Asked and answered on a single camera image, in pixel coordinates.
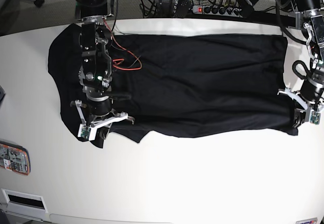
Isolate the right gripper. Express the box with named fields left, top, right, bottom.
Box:
left=70, top=98, right=135, bottom=130

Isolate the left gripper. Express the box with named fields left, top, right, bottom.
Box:
left=277, top=77, right=323, bottom=116

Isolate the black T-shirt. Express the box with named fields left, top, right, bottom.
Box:
left=48, top=23, right=299, bottom=149

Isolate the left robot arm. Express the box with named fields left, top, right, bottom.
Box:
left=275, top=0, right=323, bottom=124

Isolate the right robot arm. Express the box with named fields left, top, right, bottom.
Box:
left=74, top=0, right=131, bottom=140

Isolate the orange clear parts case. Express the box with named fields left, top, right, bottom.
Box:
left=1, top=141, right=31, bottom=176

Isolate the white power strip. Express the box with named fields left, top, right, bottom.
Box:
left=191, top=5, right=241, bottom=18

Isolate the black office chair caster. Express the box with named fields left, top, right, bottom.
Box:
left=33, top=0, right=45, bottom=8

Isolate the red white box corner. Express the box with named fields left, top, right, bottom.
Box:
left=296, top=217, right=318, bottom=224

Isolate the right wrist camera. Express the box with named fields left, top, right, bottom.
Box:
left=77, top=124, right=97, bottom=141

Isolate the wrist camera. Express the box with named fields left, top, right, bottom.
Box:
left=305, top=109, right=321, bottom=125
left=77, top=124, right=97, bottom=141

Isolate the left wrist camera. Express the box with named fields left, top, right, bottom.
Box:
left=305, top=109, right=321, bottom=125

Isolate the white table cable grommet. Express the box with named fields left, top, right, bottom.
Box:
left=1, top=189, right=48, bottom=213

